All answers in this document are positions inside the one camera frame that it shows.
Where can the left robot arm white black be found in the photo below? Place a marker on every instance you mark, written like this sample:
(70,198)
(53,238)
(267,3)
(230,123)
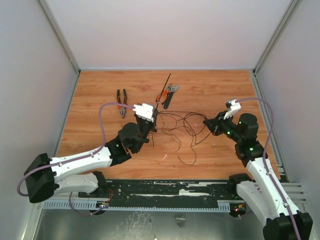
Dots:
(47,176)

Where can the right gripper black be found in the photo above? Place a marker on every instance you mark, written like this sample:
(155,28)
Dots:
(215,124)

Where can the aluminium frame rails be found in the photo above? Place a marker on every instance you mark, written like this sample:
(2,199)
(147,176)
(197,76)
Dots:
(293,189)

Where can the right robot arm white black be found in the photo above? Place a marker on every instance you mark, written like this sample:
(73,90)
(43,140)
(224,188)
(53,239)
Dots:
(261,190)

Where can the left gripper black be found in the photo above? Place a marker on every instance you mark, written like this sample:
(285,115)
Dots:
(153,124)

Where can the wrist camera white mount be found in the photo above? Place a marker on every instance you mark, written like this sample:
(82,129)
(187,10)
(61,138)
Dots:
(144,111)
(233,106)

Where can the black zip tie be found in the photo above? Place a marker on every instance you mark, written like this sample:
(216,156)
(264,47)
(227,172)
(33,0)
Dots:
(158,98)

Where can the adjustable wrench black handle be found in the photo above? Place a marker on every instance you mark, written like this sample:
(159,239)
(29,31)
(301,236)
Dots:
(170,92)

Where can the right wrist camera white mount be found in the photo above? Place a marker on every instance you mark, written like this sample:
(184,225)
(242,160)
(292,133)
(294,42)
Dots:
(233,106)

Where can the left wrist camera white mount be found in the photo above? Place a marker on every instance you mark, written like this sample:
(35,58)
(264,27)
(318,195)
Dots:
(144,111)

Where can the large orange black pliers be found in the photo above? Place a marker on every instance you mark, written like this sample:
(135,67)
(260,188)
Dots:
(122,109)

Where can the small orange black pliers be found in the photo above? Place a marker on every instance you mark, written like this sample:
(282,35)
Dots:
(165,94)

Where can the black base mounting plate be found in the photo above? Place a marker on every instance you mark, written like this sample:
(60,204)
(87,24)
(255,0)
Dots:
(178,193)

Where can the grey slotted cable duct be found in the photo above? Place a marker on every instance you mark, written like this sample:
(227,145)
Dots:
(95,205)

